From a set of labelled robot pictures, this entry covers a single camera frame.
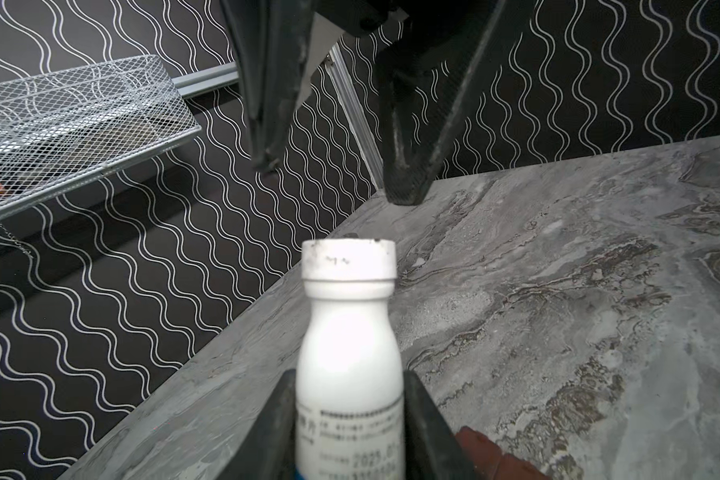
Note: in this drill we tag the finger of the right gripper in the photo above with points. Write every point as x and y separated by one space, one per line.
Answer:
432 78
270 41

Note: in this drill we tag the white pill bottle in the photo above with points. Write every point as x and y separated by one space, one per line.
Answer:
349 375

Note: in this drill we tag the brown pill organizer box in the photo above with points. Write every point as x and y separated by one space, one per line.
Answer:
491 462

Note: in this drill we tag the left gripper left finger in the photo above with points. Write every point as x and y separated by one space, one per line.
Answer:
268 449

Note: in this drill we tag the white wire mesh basket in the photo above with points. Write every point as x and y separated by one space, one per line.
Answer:
62 130

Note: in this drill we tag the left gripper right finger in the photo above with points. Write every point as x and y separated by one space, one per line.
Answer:
431 449

